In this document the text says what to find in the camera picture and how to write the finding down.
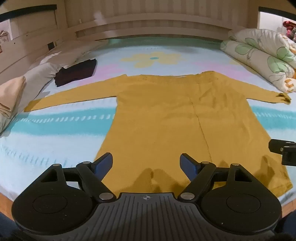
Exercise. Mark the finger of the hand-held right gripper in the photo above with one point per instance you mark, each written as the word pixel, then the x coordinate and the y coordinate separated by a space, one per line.
pixel 289 156
pixel 276 145

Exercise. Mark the dark folded clothes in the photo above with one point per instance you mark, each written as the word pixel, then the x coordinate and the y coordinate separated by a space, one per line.
pixel 75 71

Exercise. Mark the floral quilt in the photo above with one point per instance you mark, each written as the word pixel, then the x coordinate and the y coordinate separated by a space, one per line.
pixel 261 53

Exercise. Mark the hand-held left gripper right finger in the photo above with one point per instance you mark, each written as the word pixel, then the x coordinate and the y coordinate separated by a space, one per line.
pixel 187 164

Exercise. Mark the white flat pillow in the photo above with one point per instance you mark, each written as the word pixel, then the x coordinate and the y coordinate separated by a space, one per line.
pixel 69 52

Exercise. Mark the peach folded cloth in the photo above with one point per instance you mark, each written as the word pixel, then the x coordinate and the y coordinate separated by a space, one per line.
pixel 11 95

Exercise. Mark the black socket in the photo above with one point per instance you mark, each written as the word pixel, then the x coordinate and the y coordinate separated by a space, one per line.
pixel 50 45

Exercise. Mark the cream wooden bed headboard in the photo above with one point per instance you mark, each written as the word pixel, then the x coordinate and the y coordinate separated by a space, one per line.
pixel 148 23

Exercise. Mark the grey pillow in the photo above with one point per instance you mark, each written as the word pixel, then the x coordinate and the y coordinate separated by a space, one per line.
pixel 34 76

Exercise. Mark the flower print bed blanket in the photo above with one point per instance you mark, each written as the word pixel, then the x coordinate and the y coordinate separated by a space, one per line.
pixel 57 139

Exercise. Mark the red patterned cloth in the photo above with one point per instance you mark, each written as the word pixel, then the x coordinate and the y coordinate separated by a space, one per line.
pixel 290 29

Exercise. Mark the mustard yellow knit sweater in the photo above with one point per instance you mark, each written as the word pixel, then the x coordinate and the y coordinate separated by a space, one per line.
pixel 161 111

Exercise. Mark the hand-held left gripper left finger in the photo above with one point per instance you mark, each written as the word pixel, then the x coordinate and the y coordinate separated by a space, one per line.
pixel 105 163

